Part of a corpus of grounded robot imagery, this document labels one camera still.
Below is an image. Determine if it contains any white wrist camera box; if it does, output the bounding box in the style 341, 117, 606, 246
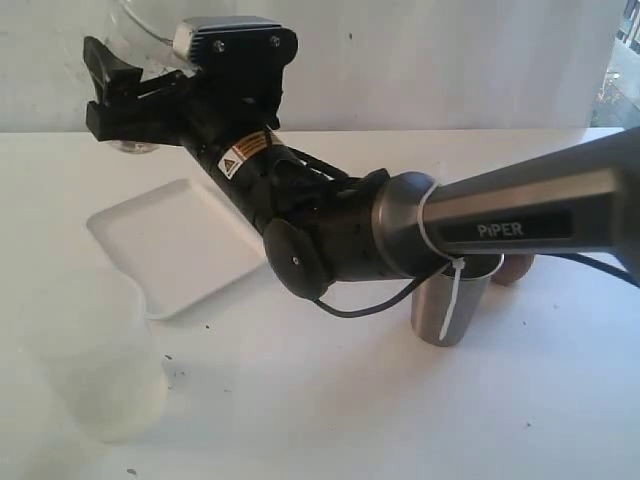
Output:
172, 16, 298, 72

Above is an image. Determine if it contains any white rectangular tray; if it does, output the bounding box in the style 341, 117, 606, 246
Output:
86, 179, 265, 320

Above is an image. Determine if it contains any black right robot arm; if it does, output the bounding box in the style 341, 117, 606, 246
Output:
83, 25, 639, 302

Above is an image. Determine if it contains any white cable zip tie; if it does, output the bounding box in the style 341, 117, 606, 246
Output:
417, 181, 465, 341

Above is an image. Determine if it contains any stainless steel cup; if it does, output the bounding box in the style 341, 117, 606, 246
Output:
411, 254, 504, 347

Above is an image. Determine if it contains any translucent plastic container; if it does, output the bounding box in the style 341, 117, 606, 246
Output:
19, 269, 168, 443

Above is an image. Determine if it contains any clear plastic measuring cup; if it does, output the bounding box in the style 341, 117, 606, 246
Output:
107, 0, 201, 155

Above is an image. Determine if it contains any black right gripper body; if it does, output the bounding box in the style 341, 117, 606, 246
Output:
149, 66, 284, 150

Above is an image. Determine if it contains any brown wooden cup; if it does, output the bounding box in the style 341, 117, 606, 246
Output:
492, 254, 535, 286

